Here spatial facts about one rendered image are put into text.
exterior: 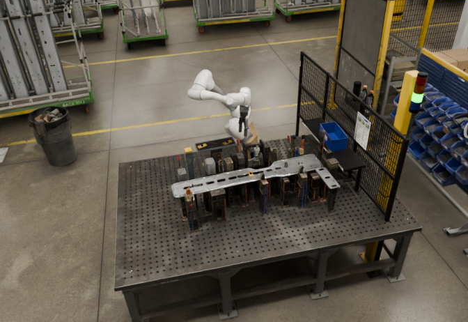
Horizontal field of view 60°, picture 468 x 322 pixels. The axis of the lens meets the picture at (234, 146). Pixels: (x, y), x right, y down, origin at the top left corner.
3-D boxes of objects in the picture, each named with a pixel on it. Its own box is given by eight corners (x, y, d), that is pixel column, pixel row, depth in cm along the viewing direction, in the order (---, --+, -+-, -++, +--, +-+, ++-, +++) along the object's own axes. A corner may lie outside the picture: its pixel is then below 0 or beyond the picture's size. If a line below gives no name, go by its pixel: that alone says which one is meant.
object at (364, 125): (365, 152, 359) (371, 122, 341) (352, 139, 377) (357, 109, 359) (368, 151, 359) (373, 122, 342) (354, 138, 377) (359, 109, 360)
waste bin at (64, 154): (40, 173, 539) (22, 127, 498) (47, 150, 582) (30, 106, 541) (79, 167, 547) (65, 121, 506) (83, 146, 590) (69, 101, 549)
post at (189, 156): (189, 191, 391) (184, 154, 366) (188, 186, 397) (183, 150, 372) (197, 189, 393) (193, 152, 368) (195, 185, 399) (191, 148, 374)
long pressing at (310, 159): (174, 201, 338) (174, 199, 337) (170, 184, 356) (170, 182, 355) (324, 167, 368) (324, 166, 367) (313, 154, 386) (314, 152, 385)
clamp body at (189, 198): (189, 235, 345) (184, 203, 324) (186, 223, 357) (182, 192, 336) (201, 232, 347) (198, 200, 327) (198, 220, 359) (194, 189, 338)
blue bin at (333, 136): (330, 151, 381) (331, 140, 373) (318, 134, 406) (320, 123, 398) (347, 149, 383) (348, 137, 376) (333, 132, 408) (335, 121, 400)
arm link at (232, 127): (235, 141, 434) (219, 131, 424) (241, 127, 440) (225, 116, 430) (244, 140, 421) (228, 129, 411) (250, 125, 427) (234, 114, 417)
